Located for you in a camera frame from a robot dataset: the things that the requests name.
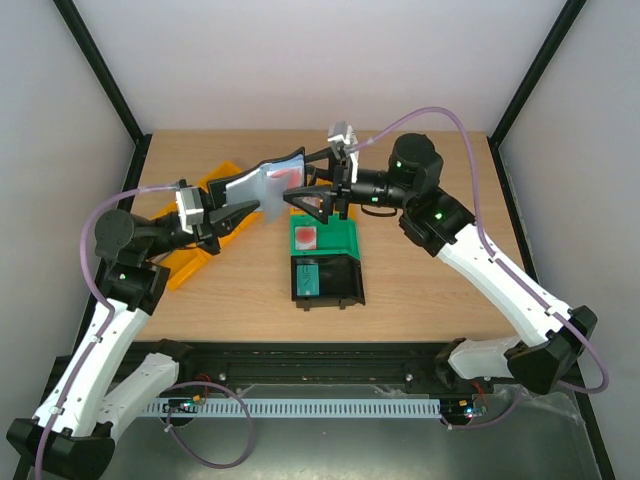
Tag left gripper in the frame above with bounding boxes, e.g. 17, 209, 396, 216
142, 194, 259, 261

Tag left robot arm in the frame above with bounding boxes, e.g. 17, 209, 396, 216
7, 180, 264, 479

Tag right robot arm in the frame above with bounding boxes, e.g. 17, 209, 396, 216
283, 133, 597, 395

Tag red circle card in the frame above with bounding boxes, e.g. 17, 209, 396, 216
294, 226, 318, 251

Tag teal card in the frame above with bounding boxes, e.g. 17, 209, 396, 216
295, 264, 320, 297

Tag green storage bin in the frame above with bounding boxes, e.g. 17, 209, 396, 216
289, 214, 360, 260

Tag long yellow divided tray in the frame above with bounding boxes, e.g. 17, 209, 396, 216
159, 161, 263, 291

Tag black storage bin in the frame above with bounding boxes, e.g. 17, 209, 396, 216
290, 255, 366, 311

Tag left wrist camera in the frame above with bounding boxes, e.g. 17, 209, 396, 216
175, 186, 205, 234

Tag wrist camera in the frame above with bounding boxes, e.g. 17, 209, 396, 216
327, 121, 359, 184
175, 186, 205, 234

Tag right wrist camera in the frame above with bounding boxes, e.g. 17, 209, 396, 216
327, 121, 359, 184

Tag black aluminium frame rail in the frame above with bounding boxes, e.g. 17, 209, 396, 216
49, 341, 581, 396

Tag grey slotted cable duct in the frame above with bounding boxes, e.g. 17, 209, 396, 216
140, 398, 441, 419

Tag left black frame post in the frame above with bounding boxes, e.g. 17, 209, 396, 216
52, 0, 151, 146

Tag black frame post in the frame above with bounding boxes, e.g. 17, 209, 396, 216
488, 0, 588, 147
52, 0, 151, 146

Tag right black frame post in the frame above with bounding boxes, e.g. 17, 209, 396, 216
488, 0, 588, 147

